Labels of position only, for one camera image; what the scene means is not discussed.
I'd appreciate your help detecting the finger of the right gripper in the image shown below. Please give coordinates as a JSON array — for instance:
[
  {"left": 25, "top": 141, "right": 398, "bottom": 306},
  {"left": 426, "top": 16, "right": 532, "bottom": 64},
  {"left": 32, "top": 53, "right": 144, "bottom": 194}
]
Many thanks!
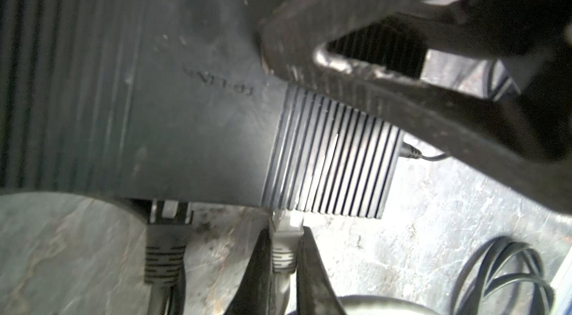
[{"left": 261, "top": 0, "right": 571, "bottom": 214}]

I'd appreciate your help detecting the thin black power adapter cable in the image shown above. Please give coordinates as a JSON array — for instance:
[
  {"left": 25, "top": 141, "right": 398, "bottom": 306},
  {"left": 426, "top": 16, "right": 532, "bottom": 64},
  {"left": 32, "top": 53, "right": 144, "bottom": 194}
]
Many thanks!
[{"left": 398, "top": 141, "right": 450, "bottom": 163}]

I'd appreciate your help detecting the grey ethernet cable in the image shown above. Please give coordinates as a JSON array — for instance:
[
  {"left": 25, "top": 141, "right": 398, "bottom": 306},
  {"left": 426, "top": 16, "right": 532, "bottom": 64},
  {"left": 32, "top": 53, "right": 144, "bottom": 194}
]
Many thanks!
[{"left": 267, "top": 208, "right": 441, "bottom": 315}]

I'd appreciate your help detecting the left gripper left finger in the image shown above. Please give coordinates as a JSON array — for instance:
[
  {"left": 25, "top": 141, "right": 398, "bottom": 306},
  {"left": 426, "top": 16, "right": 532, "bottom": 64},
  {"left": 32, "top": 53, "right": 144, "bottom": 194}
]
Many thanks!
[{"left": 224, "top": 228, "right": 273, "bottom": 314}]

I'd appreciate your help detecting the coiled thick black cable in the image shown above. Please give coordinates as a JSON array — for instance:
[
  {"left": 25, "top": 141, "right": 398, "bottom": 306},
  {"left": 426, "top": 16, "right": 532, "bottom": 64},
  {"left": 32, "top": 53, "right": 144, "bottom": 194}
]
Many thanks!
[{"left": 450, "top": 236, "right": 556, "bottom": 315}]

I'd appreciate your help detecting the black ribbed network switch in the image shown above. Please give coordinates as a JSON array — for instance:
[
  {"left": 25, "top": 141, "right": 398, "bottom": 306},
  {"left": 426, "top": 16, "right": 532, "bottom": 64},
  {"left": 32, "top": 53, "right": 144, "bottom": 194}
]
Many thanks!
[{"left": 1, "top": 0, "right": 402, "bottom": 218}]

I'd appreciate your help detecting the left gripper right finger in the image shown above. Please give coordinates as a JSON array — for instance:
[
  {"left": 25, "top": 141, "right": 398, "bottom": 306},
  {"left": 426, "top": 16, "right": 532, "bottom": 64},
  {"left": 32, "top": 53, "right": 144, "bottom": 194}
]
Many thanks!
[{"left": 296, "top": 226, "right": 346, "bottom": 315}]

